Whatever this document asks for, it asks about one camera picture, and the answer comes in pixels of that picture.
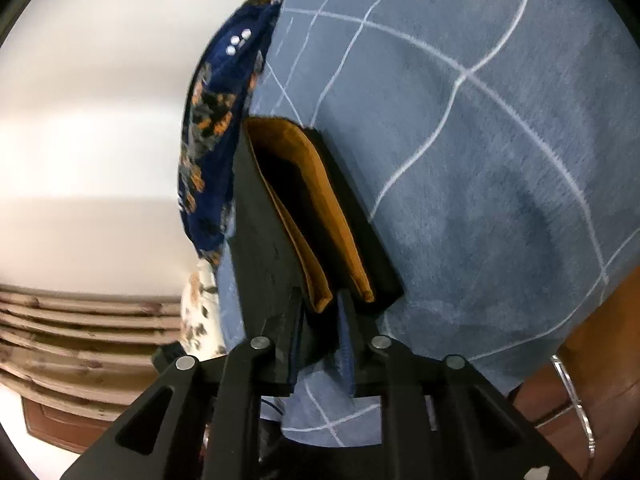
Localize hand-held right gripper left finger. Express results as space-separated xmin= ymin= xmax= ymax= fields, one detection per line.
xmin=62 ymin=287 xmax=307 ymax=480

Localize blue checked blanket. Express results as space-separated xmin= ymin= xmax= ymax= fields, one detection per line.
xmin=217 ymin=0 xmax=640 ymax=448

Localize white cloth with dark flowers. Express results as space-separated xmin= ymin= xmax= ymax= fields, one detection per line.
xmin=179 ymin=269 xmax=227 ymax=357

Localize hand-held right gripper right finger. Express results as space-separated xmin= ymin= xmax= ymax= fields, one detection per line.
xmin=337 ymin=290 xmax=571 ymax=480

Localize brown wooden cabinet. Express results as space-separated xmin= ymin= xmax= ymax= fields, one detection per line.
xmin=22 ymin=392 xmax=121 ymax=457

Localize black pants with orange lining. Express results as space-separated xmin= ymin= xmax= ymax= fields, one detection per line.
xmin=232 ymin=116 xmax=406 ymax=368

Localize navy floral cloth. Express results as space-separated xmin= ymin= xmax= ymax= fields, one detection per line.
xmin=176 ymin=0 xmax=291 ymax=268

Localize wooden slatted panel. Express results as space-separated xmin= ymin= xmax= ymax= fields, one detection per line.
xmin=0 ymin=284 xmax=183 ymax=423

